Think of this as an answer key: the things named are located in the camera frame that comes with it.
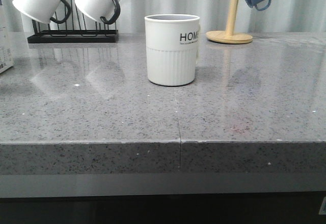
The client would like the white ribbed HOME cup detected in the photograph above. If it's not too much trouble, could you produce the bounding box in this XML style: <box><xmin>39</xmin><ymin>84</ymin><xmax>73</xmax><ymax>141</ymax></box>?
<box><xmin>144</xmin><ymin>14</ymin><xmax>200</xmax><ymax>87</ymax></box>

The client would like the blue white milk carton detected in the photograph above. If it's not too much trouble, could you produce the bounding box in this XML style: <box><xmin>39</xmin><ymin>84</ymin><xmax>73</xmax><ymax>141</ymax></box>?
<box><xmin>0</xmin><ymin>0</ymin><xmax>14</xmax><ymax>73</ymax></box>

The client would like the wooden mug tree stand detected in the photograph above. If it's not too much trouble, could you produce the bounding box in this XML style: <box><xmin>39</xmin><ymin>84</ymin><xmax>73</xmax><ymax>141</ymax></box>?
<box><xmin>206</xmin><ymin>0</ymin><xmax>253</xmax><ymax>44</ymax></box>

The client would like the white pleated curtain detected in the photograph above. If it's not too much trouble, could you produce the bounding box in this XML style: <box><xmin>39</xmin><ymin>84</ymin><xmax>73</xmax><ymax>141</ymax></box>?
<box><xmin>117</xmin><ymin>0</ymin><xmax>325</xmax><ymax>33</ymax></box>

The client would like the black wire mug rack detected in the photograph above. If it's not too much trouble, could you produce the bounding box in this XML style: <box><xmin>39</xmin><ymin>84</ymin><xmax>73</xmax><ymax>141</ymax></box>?
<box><xmin>28</xmin><ymin>0</ymin><xmax>119</xmax><ymax>44</ymax></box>

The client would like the white enamel mug black handle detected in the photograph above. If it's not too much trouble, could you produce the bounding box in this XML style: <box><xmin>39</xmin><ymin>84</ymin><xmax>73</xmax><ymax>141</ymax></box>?
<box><xmin>12</xmin><ymin>0</ymin><xmax>71</xmax><ymax>24</ymax></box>

